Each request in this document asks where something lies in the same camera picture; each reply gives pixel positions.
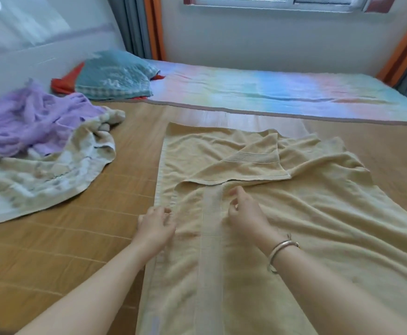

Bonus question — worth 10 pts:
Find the rainbow pastel bedsheet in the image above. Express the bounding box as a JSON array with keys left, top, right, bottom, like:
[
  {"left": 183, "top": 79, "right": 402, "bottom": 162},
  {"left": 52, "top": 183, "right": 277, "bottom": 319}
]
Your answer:
[{"left": 143, "top": 58, "right": 407, "bottom": 124}]

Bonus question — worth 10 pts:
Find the person's left forearm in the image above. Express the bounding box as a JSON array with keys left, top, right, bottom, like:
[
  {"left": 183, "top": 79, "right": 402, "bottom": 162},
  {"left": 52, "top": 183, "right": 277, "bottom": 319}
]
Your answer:
[{"left": 15, "top": 241, "right": 163, "bottom": 335}]

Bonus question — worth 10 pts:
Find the cream patterned towel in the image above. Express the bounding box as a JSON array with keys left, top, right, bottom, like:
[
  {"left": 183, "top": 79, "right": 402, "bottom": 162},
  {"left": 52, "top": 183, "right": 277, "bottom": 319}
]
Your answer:
[{"left": 0, "top": 109, "right": 126, "bottom": 227}]

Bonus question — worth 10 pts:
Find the white headboard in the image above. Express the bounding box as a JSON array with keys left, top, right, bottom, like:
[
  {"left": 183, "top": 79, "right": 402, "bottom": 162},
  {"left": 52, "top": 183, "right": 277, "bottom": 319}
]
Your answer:
[{"left": 0, "top": 0, "right": 142, "bottom": 99}]

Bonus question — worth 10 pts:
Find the person's right hand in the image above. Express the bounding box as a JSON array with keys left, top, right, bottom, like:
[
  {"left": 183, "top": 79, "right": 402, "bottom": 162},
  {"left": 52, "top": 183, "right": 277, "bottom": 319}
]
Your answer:
[{"left": 227, "top": 186, "right": 285, "bottom": 254}]

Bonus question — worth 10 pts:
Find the person's left hand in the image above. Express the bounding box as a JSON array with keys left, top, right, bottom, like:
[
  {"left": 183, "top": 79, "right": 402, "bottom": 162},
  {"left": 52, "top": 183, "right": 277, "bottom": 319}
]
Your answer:
[{"left": 134, "top": 205, "right": 177, "bottom": 257}]

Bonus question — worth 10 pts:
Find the silver bracelet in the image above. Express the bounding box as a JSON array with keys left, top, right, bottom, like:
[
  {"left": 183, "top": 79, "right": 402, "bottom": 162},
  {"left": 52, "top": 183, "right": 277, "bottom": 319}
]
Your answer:
[{"left": 267, "top": 234, "right": 300, "bottom": 275}]

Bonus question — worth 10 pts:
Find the brown bamboo mat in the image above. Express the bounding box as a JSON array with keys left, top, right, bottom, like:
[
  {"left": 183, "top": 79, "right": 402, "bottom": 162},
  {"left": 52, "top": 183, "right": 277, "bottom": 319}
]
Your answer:
[{"left": 0, "top": 98, "right": 407, "bottom": 335}]

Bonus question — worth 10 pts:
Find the teal pillow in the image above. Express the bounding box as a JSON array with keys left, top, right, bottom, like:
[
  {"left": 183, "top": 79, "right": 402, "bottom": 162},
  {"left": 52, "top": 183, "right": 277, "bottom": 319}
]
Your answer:
[{"left": 75, "top": 50, "right": 161, "bottom": 101}]

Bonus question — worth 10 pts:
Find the grey curtain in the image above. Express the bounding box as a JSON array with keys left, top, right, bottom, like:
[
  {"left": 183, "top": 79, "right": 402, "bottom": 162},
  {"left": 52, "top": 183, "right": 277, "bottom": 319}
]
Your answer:
[{"left": 107, "top": 0, "right": 152, "bottom": 60}]

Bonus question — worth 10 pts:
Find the purple towel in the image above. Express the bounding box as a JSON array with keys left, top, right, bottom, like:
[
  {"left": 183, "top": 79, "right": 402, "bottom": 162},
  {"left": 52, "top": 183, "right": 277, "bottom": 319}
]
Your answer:
[{"left": 0, "top": 79, "right": 107, "bottom": 165}]

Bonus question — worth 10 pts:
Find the orange curtain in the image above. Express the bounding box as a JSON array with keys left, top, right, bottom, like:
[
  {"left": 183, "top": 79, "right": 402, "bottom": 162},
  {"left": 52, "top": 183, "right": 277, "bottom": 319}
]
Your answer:
[
  {"left": 376, "top": 10, "right": 407, "bottom": 88},
  {"left": 143, "top": 0, "right": 166, "bottom": 62}
]

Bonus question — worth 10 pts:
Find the beige towel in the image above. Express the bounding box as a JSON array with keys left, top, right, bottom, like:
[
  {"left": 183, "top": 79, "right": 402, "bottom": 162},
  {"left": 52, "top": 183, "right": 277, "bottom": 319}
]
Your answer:
[{"left": 135, "top": 121, "right": 407, "bottom": 335}]

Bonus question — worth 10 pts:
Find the person's right forearm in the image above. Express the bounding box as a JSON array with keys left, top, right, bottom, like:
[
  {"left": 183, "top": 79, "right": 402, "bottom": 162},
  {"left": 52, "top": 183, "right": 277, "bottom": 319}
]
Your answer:
[{"left": 265, "top": 237, "right": 407, "bottom": 335}]

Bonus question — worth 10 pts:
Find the white window frame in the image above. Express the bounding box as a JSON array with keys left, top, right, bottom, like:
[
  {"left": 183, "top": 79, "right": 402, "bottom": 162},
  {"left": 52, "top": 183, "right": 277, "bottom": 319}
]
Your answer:
[{"left": 183, "top": 0, "right": 397, "bottom": 13}]

